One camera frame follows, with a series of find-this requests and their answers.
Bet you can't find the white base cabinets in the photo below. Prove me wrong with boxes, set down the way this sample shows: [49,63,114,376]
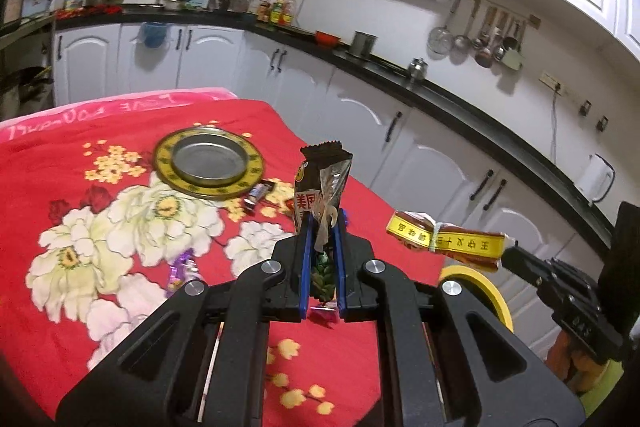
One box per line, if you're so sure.
[52,22,616,358]

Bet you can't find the wall power socket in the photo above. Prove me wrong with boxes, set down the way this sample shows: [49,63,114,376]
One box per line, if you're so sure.
[539,73,568,95]

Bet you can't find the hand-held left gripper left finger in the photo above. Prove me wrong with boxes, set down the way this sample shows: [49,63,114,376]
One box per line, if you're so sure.
[56,214,321,427]

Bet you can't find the red floral blanket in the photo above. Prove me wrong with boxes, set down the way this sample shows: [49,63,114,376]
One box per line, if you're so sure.
[0,88,447,427]

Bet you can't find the light blue container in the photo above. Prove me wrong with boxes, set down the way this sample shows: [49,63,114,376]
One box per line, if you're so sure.
[21,0,55,18]

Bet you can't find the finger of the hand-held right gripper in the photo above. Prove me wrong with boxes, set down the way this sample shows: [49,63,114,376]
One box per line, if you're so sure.
[501,246,566,303]

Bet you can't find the kettle power cable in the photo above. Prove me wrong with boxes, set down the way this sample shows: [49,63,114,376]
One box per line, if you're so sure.
[550,89,562,162]

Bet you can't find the white electric kettle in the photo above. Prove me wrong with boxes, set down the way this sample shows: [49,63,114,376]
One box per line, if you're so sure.
[577,153,615,204]

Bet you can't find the brown snack wrapper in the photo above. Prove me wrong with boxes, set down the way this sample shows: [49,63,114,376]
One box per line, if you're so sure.
[292,141,354,323]

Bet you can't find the round yellow-rimmed metal tray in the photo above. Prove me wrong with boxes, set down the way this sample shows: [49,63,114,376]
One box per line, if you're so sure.
[152,125,264,199]

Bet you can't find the tall steel pot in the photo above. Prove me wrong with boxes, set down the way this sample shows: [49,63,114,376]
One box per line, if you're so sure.
[348,31,378,58]

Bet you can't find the row of hanging utensils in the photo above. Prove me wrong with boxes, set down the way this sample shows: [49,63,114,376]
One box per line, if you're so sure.
[427,0,542,70]

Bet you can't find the row of condiment bottles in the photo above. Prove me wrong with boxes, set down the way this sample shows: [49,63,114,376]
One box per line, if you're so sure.
[250,0,301,28]

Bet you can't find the yellow-rimmed black bin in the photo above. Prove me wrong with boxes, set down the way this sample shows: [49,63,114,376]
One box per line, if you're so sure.
[439,264,513,334]

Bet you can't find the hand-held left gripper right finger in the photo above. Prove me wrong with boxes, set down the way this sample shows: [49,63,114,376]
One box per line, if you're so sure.
[334,207,586,427]

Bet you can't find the purple snack wrapper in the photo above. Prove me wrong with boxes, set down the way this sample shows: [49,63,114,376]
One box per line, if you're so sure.
[165,251,202,299]

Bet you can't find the black kitchen countertop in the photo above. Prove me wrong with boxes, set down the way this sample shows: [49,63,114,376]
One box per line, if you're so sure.
[52,4,621,248]

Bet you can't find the person's right hand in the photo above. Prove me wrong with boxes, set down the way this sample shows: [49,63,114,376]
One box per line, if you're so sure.
[546,331,623,395]

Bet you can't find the small steel teapot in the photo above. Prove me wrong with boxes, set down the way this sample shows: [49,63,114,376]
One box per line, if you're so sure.
[406,57,430,82]

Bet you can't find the yellow cardboard packaging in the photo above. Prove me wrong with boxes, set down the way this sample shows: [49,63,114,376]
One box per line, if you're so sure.
[386,209,516,272]

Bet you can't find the dark candy wrapper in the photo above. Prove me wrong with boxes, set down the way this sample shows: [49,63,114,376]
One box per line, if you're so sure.
[243,181,277,214]

